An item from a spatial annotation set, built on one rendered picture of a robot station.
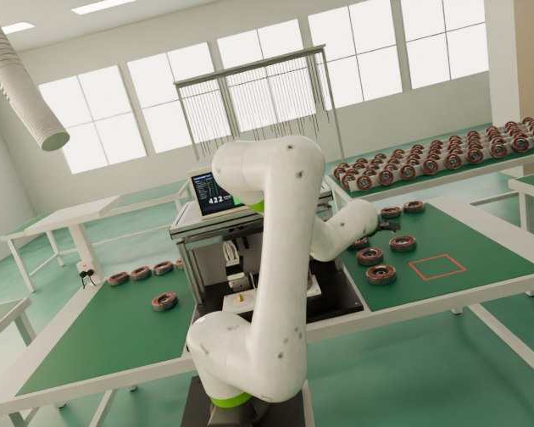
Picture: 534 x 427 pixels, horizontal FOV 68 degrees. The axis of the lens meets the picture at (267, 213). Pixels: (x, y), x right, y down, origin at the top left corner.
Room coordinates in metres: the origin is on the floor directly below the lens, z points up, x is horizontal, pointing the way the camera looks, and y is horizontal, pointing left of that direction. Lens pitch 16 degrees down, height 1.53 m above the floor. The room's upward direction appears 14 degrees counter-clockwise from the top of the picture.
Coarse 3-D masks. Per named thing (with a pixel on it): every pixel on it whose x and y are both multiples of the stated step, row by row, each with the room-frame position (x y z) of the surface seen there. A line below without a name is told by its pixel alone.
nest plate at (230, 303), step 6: (234, 294) 1.52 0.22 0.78; (240, 294) 1.50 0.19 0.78; (246, 294) 1.49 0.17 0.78; (252, 294) 1.48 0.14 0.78; (228, 300) 1.48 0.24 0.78; (234, 300) 1.46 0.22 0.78; (246, 300) 1.44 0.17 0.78; (252, 300) 1.43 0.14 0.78; (228, 306) 1.43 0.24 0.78; (234, 306) 1.42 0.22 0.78; (240, 306) 1.40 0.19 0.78; (246, 306) 1.39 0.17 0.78; (252, 306) 1.38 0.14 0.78; (234, 312) 1.37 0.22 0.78; (240, 312) 1.37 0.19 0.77
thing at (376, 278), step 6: (372, 270) 1.42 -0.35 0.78; (378, 270) 1.43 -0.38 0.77; (384, 270) 1.42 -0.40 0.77; (390, 270) 1.38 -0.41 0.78; (366, 276) 1.41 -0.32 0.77; (372, 276) 1.37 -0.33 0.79; (378, 276) 1.36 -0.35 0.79; (384, 276) 1.35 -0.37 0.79; (390, 276) 1.34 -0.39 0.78; (396, 276) 1.37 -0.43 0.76; (372, 282) 1.37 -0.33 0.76; (378, 282) 1.35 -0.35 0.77; (384, 282) 1.35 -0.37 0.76; (390, 282) 1.34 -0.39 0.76
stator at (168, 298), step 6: (162, 294) 1.69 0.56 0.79; (168, 294) 1.68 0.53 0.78; (174, 294) 1.66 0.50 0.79; (156, 300) 1.64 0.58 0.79; (162, 300) 1.65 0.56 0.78; (168, 300) 1.61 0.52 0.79; (174, 300) 1.62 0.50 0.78; (156, 306) 1.60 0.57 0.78; (162, 306) 1.59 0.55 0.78; (168, 306) 1.60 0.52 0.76
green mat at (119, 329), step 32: (128, 288) 1.96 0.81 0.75; (160, 288) 1.85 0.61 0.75; (96, 320) 1.67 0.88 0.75; (128, 320) 1.59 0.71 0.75; (160, 320) 1.51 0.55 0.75; (64, 352) 1.44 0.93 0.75; (96, 352) 1.38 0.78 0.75; (128, 352) 1.32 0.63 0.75; (160, 352) 1.27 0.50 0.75; (32, 384) 1.27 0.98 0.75; (64, 384) 1.22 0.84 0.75
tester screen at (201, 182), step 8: (200, 176) 1.58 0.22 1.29; (208, 176) 1.58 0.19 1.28; (200, 184) 1.58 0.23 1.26; (208, 184) 1.58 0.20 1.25; (216, 184) 1.57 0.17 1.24; (200, 192) 1.58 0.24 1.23; (208, 192) 1.58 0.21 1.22; (216, 192) 1.58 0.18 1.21; (224, 192) 1.57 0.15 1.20; (200, 200) 1.58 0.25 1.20; (208, 200) 1.58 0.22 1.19; (224, 200) 1.57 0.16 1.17; (232, 200) 1.57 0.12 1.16; (216, 208) 1.58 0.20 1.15; (224, 208) 1.57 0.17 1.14
